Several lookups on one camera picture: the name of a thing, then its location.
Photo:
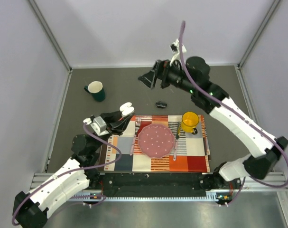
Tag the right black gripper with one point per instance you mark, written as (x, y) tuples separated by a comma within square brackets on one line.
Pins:
[(163, 70)]

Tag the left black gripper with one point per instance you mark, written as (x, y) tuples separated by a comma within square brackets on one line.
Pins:
[(115, 125)]

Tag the white charging case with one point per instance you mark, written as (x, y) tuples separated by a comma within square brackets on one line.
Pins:
[(126, 108)]

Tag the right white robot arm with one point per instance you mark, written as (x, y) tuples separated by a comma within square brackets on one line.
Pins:
[(193, 77)]

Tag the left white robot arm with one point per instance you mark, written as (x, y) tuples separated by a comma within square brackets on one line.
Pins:
[(33, 209)]

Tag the dark green mug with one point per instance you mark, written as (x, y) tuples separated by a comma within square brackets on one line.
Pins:
[(96, 90)]

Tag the pink dotted plate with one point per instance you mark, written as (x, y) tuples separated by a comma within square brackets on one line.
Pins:
[(156, 141)]

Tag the yellow transparent mug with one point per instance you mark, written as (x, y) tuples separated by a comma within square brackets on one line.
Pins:
[(189, 122)]

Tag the colourful patchwork placemat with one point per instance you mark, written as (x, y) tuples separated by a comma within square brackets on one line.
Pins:
[(193, 153)]

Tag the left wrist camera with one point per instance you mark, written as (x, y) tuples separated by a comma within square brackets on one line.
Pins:
[(98, 125)]

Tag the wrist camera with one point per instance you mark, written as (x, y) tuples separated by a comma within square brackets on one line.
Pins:
[(98, 125), (175, 47)]

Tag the pink handled fork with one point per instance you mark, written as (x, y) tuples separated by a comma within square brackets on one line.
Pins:
[(137, 127)]

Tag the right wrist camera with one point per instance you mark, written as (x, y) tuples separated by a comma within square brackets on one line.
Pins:
[(175, 47)]

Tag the pink handled knife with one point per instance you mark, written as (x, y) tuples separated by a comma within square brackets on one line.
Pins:
[(176, 142)]

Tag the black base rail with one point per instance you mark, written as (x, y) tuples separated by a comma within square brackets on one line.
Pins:
[(174, 186)]

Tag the left aluminium frame post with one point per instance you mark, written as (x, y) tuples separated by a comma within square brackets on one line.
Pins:
[(44, 24)]

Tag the aluminium frame post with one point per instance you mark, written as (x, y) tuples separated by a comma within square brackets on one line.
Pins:
[(266, 20), (44, 24)]

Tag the right aluminium frame post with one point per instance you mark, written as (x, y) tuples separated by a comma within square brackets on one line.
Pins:
[(266, 20)]

